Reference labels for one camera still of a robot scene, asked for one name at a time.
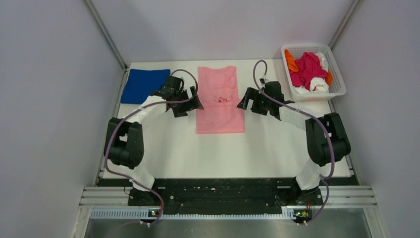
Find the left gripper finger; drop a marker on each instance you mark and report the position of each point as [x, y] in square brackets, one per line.
[180, 111]
[195, 101]

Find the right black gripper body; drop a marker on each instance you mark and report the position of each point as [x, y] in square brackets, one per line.
[269, 100]

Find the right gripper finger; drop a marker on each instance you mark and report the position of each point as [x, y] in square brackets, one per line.
[259, 109]
[250, 94]

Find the light pink t shirt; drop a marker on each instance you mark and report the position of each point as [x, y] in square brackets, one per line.
[218, 94]

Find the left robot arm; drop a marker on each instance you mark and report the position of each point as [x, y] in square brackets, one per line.
[124, 146]

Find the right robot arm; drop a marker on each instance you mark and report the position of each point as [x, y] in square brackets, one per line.
[326, 139]

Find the orange cloth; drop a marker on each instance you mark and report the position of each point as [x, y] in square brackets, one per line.
[291, 64]

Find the magenta t shirt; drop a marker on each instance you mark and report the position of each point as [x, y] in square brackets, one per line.
[310, 67]

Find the folded blue t shirt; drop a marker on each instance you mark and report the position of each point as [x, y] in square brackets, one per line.
[141, 83]

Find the white plastic basket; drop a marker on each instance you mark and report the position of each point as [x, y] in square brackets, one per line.
[335, 80]

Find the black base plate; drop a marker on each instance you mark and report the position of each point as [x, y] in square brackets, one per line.
[237, 196]

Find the white slotted cable duct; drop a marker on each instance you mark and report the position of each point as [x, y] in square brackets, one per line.
[152, 214]

